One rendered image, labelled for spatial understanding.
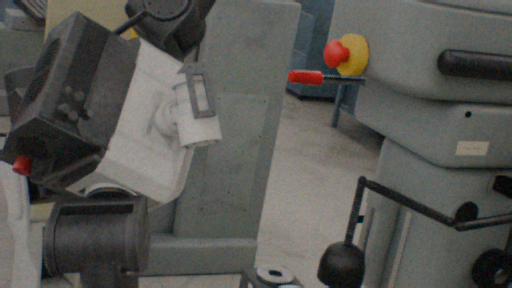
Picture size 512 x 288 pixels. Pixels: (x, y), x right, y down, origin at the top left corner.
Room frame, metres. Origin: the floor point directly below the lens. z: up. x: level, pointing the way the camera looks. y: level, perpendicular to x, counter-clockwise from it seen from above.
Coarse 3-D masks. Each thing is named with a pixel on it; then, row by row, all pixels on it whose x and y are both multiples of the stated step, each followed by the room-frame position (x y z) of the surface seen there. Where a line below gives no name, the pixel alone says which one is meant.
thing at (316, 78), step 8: (296, 72) 1.10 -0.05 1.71; (304, 72) 1.10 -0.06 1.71; (312, 72) 1.11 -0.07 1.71; (320, 72) 1.12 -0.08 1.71; (296, 80) 1.09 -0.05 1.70; (304, 80) 1.10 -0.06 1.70; (312, 80) 1.10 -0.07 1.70; (320, 80) 1.11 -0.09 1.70; (328, 80) 1.12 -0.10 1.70; (336, 80) 1.13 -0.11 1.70; (344, 80) 1.14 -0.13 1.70; (352, 80) 1.15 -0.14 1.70; (360, 80) 1.15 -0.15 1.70
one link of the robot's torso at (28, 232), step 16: (0, 160) 1.36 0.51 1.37; (16, 176) 1.31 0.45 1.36; (16, 192) 1.30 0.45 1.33; (16, 208) 1.30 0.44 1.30; (16, 224) 1.31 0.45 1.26; (32, 224) 1.30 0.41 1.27; (16, 240) 1.35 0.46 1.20; (32, 240) 1.29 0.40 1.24; (16, 256) 1.36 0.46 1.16; (32, 256) 1.29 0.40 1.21; (16, 272) 1.36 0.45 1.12; (32, 272) 1.31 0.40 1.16; (48, 272) 1.37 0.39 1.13
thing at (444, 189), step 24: (384, 144) 1.15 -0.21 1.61; (384, 168) 1.13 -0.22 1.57; (408, 168) 1.08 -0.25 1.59; (432, 168) 1.04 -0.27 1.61; (456, 168) 1.03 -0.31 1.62; (480, 168) 1.05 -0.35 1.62; (504, 168) 1.07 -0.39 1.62; (408, 192) 1.07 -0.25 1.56; (432, 192) 1.03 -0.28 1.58; (456, 192) 1.03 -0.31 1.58; (480, 192) 1.05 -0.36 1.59; (408, 216) 1.05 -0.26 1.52; (456, 216) 1.02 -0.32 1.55; (480, 216) 1.05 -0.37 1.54; (408, 240) 1.05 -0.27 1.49; (432, 240) 1.03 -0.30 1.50; (456, 240) 1.03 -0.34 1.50; (480, 240) 1.06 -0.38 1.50; (504, 240) 1.09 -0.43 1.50; (408, 264) 1.04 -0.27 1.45; (432, 264) 1.03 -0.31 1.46; (456, 264) 1.04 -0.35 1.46
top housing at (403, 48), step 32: (352, 0) 1.07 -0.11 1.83; (384, 0) 1.00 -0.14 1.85; (416, 0) 0.95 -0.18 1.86; (448, 0) 0.94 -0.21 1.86; (480, 0) 0.96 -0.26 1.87; (352, 32) 1.05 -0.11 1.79; (384, 32) 0.99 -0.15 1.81; (416, 32) 0.95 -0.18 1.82; (448, 32) 0.94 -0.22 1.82; (480, 32) 0.96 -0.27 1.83; (384, 64) 0.97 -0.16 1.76; (416, 64) 0.94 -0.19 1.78; (416, 96) 0.96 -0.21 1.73; (448, 96) 0.96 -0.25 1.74; (480, 96) 0.98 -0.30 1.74
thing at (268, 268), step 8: (272, 264) 1.59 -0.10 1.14; (248, 272) 1.55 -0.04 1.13; (256, 272) 1.54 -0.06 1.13; (264, 272) 1.54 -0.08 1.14; (272, 272) 1.56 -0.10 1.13; (280, 272) 1.56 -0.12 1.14; (288, 272) 1.56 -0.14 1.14; (240, 280) 1.56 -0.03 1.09; (248, 280) 1.53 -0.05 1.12; (256, 280) 1.52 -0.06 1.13; (264, 280) 1.51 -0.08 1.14; (272, 280) 1.50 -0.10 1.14; (280, 280) 1.51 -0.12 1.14; (288, 280) 1.52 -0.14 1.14; (296, 280) 1.55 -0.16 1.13
